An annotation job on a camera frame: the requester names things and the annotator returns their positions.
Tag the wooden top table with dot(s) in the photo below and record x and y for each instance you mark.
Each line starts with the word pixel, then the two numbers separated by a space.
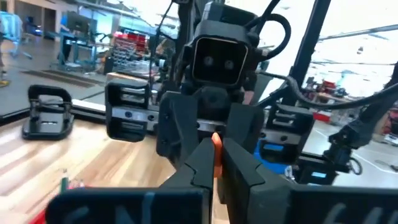
pixel 130 76

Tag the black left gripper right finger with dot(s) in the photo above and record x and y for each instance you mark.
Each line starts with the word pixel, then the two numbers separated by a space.
pixel 245 183

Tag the blue metal table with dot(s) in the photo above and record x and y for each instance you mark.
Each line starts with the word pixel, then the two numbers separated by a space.
pixel 76 46

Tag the red plastic bin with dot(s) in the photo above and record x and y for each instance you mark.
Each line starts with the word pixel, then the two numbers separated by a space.
pixel 37 217

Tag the green crayon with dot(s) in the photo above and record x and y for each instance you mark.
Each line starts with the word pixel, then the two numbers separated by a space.
pixel 64 185

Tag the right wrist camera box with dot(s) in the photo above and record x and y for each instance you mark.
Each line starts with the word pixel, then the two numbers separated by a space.
pixel 219 60

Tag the blue plastic bin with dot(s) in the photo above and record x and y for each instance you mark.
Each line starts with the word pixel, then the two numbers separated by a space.
pixel 270 161

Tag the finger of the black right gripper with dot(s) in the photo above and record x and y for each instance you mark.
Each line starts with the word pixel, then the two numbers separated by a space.
pixel 177 130
pixel 245 127

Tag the red parts shelf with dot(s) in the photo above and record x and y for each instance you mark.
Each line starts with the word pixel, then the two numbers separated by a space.
pixel 130 43

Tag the black metal frame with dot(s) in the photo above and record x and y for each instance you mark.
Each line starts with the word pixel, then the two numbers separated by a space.
pixel 308 46

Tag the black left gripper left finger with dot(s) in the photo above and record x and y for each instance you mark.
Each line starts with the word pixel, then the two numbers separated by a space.
pixel 192 177

